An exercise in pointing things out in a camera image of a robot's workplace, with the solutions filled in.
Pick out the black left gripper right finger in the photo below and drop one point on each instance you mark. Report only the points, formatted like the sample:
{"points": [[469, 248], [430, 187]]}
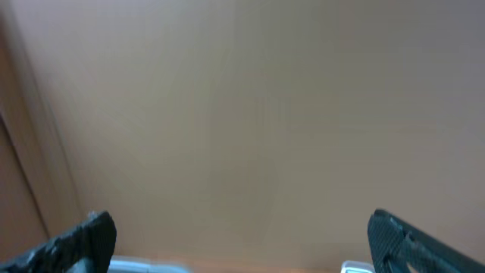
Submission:
{"points": [[398, 247]]}

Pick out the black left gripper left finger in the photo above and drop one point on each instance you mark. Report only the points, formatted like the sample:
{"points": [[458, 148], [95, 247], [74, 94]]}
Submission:
{"points": [[87, 248]]}

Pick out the grey plastic shopping basket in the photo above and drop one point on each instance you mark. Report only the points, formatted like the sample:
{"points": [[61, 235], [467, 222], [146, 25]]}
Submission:
{"points": [[128, 264]]}

